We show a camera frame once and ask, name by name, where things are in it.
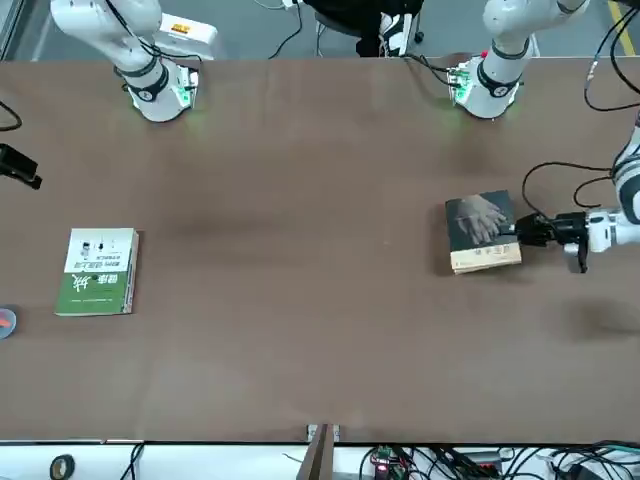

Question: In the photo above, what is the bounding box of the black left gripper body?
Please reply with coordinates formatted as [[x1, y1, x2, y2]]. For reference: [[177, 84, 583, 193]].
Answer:
[[551, 211, 589, 247]]

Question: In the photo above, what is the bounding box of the dark book with hands cover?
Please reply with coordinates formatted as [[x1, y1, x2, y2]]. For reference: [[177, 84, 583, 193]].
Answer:
[[444, 189, 524, 277]]

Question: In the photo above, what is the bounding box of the green and white book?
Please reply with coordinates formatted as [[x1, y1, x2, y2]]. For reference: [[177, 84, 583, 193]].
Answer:
[[53, 227, 141, 317]]

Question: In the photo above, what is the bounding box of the white control box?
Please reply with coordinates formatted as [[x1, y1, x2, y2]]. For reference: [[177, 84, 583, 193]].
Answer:
[[152, 12, 221, 64]]

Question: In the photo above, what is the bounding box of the grey usb hub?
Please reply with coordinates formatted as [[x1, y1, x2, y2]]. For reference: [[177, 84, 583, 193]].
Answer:
[[462, 451, 504, 475]]

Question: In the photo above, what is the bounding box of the person's black white shoe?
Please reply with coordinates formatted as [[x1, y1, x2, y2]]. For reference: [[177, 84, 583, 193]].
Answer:
[[378, 12, 404, 55]]

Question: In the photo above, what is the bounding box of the circuit board with red light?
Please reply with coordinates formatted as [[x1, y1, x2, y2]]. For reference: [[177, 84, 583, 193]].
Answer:
[[368, 443, 404, 479]]

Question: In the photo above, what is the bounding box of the person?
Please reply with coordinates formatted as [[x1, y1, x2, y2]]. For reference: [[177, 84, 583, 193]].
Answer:
[[299, 0, 426, 59]]

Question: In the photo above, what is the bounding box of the black stool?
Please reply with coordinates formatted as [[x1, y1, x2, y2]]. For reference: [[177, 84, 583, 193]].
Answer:
[[313, 10, 362, 57]]

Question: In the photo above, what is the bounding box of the black tape roll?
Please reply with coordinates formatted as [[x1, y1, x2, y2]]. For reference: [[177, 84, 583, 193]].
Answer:
[[49, 453, 77, 480]]

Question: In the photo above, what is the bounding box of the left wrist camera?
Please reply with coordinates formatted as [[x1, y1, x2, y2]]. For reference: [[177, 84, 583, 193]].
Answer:
[[561, 241, 590, 275]]

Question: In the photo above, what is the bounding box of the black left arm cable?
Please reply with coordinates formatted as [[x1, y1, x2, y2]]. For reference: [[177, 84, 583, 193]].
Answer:
[[522, 0, 640, 221]]

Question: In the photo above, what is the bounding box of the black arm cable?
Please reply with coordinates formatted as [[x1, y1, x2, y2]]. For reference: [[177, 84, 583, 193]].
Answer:
[[0, 98, 23, 133], [522, 0, 640, 221]]

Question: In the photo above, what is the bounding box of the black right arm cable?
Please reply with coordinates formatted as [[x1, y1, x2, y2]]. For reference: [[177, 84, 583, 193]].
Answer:
[[0, 98, 23, 133]]

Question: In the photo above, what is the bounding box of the aluminium frame post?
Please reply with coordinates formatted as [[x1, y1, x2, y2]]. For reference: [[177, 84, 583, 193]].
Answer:
[[299, 423, 344, 480]]

